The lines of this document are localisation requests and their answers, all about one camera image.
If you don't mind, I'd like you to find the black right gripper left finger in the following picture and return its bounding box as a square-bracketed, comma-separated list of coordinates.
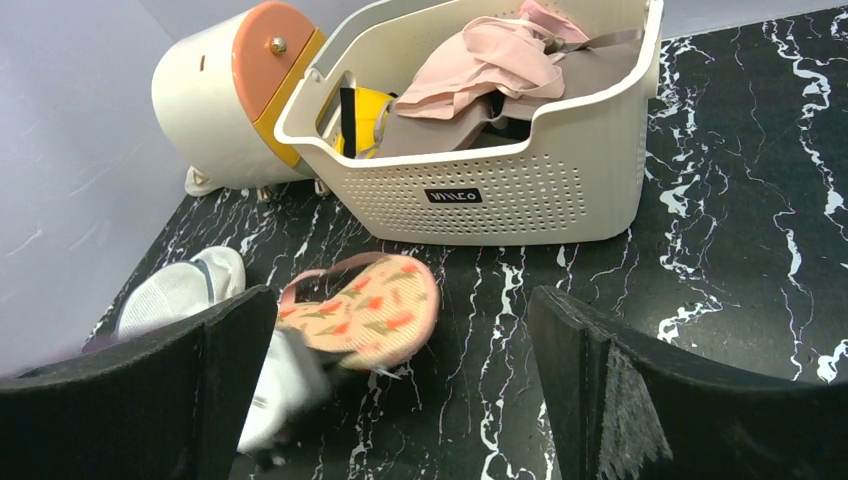
[1, 286, 277, 479]

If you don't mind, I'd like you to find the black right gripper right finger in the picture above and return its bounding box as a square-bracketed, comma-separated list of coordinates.
[527, 286, 847, 479]

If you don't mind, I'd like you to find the floral mesh laundry bag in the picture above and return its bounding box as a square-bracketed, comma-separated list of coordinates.
[276, 252, 440, 371]

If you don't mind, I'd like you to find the white round mesh laundry bag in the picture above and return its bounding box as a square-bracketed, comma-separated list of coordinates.
[114, 246, 246, 340]

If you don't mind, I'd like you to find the white perforated laundry basket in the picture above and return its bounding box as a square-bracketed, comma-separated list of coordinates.
[274, 1, 664, 246]

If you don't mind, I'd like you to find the taupe bra in basket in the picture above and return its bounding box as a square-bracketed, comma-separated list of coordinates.
[372, 29, 644, 158]

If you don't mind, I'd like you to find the pink bra in basket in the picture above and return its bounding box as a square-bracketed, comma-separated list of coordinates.
[395, 1, 589, 120]

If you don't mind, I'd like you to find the cream and orange mini washer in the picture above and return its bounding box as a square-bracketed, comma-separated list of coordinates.
[151, 1, 326, 197]

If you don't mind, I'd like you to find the yellow garment in basket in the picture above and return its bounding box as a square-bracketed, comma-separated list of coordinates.
[334, 87, 397, 159]

